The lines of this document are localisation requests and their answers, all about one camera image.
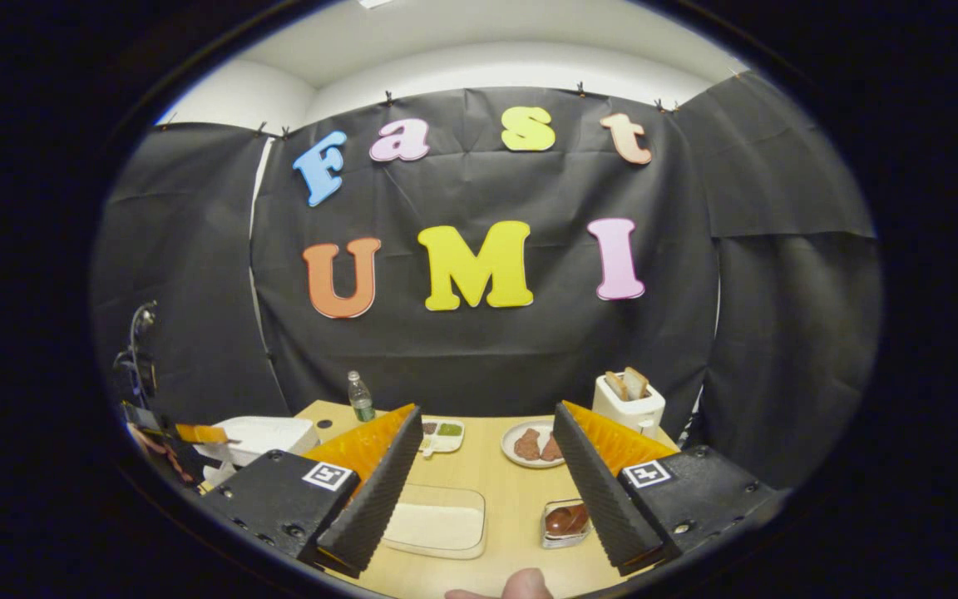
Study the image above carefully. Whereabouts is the clear plastic water bottle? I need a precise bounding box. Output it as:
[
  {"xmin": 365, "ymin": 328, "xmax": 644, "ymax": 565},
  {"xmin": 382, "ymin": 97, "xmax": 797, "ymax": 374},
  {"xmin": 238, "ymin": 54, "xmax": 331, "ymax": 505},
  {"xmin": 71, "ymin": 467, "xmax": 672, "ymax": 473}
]
[{"xmin": 348, "ymin": 371, "xmax": 376, "ymax": 423}]

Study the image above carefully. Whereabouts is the white toaster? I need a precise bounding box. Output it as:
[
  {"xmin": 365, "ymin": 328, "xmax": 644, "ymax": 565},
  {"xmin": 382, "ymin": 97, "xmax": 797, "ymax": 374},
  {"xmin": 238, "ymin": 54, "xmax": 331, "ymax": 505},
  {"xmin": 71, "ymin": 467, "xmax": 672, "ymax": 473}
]
[{"xmin": 592, "ymin": 373, "xmax": 667, "ymax": 439}]

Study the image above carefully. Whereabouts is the white rice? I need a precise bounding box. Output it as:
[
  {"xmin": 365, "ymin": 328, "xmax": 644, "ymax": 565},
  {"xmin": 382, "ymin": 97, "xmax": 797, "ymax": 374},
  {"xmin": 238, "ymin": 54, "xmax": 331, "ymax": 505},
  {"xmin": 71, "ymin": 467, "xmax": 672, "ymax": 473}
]
[{"xmin": 383, "ymin": 503, "xmax": 484, "ymax": 552}]

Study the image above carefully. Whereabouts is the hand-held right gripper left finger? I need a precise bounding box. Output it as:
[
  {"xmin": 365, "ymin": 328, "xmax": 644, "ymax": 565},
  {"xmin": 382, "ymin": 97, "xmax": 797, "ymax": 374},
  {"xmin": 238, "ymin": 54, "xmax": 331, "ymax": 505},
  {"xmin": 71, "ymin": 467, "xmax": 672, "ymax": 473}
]
[{"xmin": 196, "ymin": 404, "xmax": 424, "ymax": 578}]

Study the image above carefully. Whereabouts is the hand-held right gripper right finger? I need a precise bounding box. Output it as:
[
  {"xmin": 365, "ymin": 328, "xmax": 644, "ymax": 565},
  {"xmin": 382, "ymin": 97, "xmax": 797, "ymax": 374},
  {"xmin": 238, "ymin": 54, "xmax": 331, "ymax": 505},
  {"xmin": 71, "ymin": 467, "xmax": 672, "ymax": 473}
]
[{"xmin": 552, "ymin": 402, "xmax": 783, "ymax": 577}]

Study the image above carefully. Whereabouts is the round white plate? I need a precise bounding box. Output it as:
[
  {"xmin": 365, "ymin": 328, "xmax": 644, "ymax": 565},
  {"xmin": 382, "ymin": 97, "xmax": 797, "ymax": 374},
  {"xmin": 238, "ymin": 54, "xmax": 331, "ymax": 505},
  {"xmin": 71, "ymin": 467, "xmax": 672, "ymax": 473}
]
[{"xmin": 501, "ymin": 420, "xmax": 567, "ymax": 469}]

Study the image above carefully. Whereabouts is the black backdrop cloth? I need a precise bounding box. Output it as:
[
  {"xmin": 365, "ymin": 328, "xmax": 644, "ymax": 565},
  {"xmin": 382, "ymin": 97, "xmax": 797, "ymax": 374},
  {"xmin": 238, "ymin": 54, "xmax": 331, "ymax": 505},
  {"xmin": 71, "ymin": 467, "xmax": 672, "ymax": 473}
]
[{"xmin": 88, "ymin": 71, "xmax": 883, "ymax": 492}]

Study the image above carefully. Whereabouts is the clear plastic container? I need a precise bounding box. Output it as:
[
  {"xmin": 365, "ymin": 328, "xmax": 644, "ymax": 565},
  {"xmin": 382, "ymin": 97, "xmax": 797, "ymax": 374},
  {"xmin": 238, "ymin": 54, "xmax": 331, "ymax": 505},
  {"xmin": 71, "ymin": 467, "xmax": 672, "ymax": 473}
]
[{"xmin": 381, "ymin": 485, "xmax": 487, "ymax": 560}]

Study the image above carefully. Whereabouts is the white rice cooker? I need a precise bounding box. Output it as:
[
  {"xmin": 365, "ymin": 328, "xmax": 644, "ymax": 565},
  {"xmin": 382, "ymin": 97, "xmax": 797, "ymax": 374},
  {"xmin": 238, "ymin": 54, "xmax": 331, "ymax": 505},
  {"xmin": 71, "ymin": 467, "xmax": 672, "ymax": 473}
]
[{"xmin": 194, "ymin": 416, "xmax": 319, "ymax": 488}]

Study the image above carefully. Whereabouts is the white divided condiment dish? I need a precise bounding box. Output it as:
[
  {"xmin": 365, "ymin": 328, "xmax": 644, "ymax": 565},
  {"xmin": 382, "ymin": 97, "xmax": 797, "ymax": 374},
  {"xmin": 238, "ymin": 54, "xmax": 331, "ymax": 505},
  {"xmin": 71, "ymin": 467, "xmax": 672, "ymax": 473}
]
[{"xmin": 419, "ymin": 418, "xmax": 466, "ymax": 457}]

